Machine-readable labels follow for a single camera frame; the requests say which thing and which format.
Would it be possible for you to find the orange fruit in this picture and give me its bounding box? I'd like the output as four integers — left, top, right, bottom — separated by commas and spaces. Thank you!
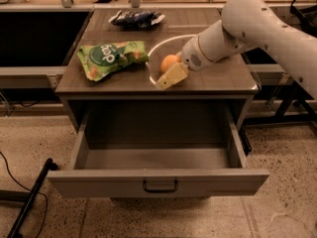
160, 55, 181, 73

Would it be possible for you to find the black floor cable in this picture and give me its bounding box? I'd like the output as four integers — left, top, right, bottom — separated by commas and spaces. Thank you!
0, 151, 50, 238

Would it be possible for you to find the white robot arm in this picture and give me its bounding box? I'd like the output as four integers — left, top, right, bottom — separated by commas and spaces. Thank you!
157, 0, 317, 99

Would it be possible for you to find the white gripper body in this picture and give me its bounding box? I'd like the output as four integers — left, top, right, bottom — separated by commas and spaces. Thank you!
180, 35, 212, 71

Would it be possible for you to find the dark blue chip bag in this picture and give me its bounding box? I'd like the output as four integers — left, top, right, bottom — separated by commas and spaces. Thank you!
108, 10, 165, 29

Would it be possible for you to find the black metal stand leg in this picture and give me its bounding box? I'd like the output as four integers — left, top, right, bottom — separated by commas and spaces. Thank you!
0, 159, 57, 238

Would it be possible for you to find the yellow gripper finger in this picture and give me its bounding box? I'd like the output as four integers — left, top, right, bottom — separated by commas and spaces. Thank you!
157, 62, 189, 89

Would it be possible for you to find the black drawer handle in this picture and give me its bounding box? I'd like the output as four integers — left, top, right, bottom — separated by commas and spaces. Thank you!
143, 180, 178, 193

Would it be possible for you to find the green chip bag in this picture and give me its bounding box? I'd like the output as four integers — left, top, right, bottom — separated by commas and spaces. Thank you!
77, 41, 150, 81

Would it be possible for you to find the open grey top drawer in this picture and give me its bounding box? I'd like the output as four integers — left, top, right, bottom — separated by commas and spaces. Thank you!
49, 100, 269, 197

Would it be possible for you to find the grey cabinet with wooden top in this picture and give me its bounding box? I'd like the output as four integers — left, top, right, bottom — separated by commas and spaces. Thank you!
56, 8, 259, 127

